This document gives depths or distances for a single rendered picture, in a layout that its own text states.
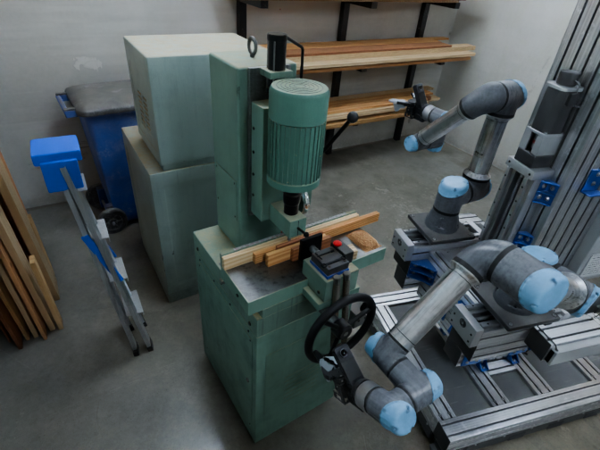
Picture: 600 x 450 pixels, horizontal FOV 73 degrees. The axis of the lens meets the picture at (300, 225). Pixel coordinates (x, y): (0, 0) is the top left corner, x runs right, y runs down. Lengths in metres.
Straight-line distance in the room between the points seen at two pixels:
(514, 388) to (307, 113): 1.65
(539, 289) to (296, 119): 0.75
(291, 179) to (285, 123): 0.18
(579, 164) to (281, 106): 1.02
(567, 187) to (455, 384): 1.02
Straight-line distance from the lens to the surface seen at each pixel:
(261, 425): 1.96
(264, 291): 1.35
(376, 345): 1.17
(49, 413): 2.34
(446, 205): 1.87
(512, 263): 1.13
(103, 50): 3.38
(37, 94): 3.42
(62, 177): 1.75
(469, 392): 2.16
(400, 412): 1.05
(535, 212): 1.76
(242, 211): 1.54
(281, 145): 1.22
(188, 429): 2.12
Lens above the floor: 1.84
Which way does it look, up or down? 35 degrees down
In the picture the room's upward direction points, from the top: 5 degrees clockwise
